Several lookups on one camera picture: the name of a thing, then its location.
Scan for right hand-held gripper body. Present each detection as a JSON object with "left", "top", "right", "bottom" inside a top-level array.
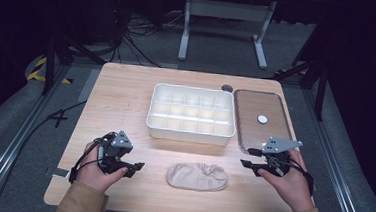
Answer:
[{"left": 259, "top": 135, "right": 304, "bottom": 178}]

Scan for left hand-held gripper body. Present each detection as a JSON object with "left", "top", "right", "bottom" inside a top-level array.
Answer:
[{"left": 95, "top": 129, "right": 135, "bottom": 177}]

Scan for beige sock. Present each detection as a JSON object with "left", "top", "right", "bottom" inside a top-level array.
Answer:
[{"left": 164, "top": 160, "right": 231, "bottom": 194}]

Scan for white compartment storage box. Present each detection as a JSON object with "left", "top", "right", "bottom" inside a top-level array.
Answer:
[{"left": 144, "top": 81, "right": 239, "bottom": 147}]

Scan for person's left hand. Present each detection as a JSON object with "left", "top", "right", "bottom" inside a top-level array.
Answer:
[{"left": 74, "top": 139, "right": 131, "bottom": 195}]

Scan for person's right hand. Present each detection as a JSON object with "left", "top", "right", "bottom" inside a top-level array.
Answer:
[{"left": 254, "top": 146, "right": 319, "bottom": 212}]

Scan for black metal stand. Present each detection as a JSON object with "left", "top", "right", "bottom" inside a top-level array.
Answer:
[
  {"left": 40, "top": 31, "right": 109, "bottom": 100},
  {"left": 268, "top": 54, "right": 332, "bottom": 123}
]

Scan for yellow and black floor tape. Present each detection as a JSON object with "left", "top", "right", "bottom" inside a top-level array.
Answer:
[{"left": 26, "top": 55, "right": 75, "bottom": 86}]

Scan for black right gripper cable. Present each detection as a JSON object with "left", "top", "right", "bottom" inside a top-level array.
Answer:
[{"left": 266, "top": 156, "right": 317, "bottom": 197}]

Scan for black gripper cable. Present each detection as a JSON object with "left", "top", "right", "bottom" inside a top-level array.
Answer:
[
  {"left": 67, "top": 129, "right": 117, "bottom": 187},
  {"left": 266, "top": 156, "right": 317, "bottom": 197}
]

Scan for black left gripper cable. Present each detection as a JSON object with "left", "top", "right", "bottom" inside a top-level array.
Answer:
[{"left": 67, "top": 129, "right": 117, "bottom": 187}]

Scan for aluminium floor rail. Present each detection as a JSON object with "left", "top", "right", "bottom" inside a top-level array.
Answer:
[
  {"left": 0, "top": 60, "right": 74, "bottom": 212},
  {"left": 293, "top": 88, "right": 376, "bottom": 212}
]

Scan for long black floor cable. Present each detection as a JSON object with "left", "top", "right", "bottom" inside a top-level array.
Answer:
[{"left": 0, "top": 94, "right": 88, "bottom": 212}]

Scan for bundle of black floor cables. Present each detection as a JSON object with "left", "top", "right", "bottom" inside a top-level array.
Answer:
[{"left": 111, "top": 4, "right": 184, "bottom": 70}]

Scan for white metal desk frame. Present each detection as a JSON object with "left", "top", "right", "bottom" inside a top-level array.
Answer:
[{"left": 177, "top": 0, "right": 278, "bottom": 72}]

